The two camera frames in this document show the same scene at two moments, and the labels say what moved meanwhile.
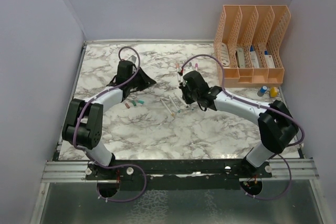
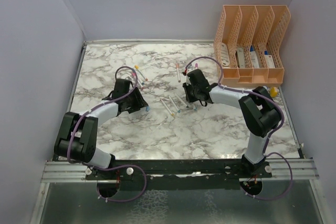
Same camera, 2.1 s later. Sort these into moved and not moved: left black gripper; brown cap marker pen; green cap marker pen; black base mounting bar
Moved: left black gripper
Not moved: black base mounting bar; brown cap marker pen; green cap marker pen
